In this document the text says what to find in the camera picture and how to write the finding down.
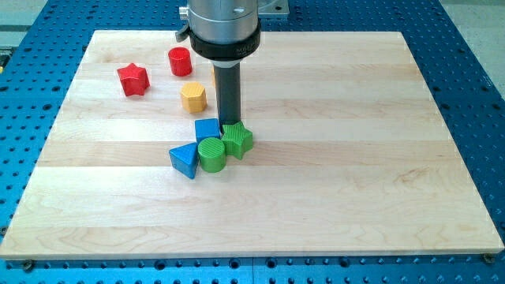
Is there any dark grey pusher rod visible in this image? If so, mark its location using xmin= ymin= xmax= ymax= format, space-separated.
xmin=213 ymin=61 xmax=241 ymax=126

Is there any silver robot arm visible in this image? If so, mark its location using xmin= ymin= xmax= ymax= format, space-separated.
xmin=175 ymin=0 xmax=290 ymax=126

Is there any yellow hexagon block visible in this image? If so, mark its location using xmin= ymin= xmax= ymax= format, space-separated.
xmin=180 ymin=82 xmax=207 ymax=113

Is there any red cylinder block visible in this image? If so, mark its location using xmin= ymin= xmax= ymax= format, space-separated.
xmin=168 ymin=47 xmax=193 ymax=77

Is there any blue cube block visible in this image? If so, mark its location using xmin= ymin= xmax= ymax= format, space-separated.
xmin=194 ymin=118 xmax=221 ymax=143

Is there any green star block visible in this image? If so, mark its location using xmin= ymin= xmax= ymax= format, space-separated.
xmin=222 ymin=121 xmax=253 ymax=160

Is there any green cylinder block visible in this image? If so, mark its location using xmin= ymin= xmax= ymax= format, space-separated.
xmin=197 ymin=137 xmax=226 ymax=173

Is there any blue triangle block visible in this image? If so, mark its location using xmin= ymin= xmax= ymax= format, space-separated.
xmin=169 ymin=142 xmax=199 ymax=179

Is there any red star block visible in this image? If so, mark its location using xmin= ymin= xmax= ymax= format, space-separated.
xmin=117 ymin=63 xmax=150 ymax=96

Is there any wooden board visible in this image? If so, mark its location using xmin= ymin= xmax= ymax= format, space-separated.
xmin=1 ymin=30 xmax=503 ymax=260

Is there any blue perforated table plate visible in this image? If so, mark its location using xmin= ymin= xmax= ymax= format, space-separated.
xmin=1 ymin=1 xmax=504 ymax=283

